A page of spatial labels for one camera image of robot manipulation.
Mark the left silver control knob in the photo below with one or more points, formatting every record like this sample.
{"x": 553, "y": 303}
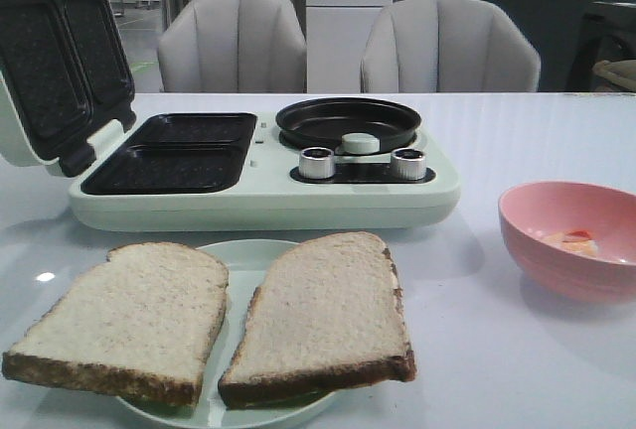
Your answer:
{"x": 317, "y": 163}

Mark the orange shrimp pieces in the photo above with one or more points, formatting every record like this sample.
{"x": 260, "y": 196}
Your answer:
{"x": 578, "y": 241}

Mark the silver control knob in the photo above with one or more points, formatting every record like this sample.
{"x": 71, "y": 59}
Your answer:
{"x": 408, "y": 164}
{"x": 317, "y": 163}

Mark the right silver control knob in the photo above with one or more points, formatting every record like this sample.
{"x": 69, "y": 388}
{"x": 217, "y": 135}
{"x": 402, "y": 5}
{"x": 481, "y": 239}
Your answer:
{"x": 408, "y": 164}

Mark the white cabinet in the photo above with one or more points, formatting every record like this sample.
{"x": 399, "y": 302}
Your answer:
{"x": 336, "y": 33}

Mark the grey upholstered chair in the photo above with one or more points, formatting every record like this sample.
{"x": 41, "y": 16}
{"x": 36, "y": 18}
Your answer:
{"x": 234, "y": 46}
{"x": 422, "y": 46}

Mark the mint green round plate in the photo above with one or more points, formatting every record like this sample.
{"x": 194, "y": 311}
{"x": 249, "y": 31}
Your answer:
{"x": 247, "y": 261}

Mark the black round frying pan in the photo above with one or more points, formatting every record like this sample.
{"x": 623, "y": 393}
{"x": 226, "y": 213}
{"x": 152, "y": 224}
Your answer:
{"x": 324, "y": 121}

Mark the bread slice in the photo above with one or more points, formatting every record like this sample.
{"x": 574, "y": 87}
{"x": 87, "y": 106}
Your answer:
{"x": 139, "y": 325}
{"x": 327, "y": 316}

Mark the mint green breakfast maker base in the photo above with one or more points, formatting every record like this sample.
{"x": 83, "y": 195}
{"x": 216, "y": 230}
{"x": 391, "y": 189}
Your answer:
{"x": 233, "y": 171}

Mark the mint green sandwich maker lid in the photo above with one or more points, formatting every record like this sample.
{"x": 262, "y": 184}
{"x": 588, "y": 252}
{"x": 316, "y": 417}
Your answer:
{"x": 64, "y": 77}

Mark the pink bowl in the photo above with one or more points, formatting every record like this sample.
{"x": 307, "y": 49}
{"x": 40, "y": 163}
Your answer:
{"x": 530, "y": 211}

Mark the right grey upholstered chair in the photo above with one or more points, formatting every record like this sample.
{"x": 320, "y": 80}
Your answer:
{"x": 422, "y": 46}

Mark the left grey upholstered chair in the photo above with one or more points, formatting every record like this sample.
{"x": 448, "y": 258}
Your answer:
{"x": 234, "y": 46}

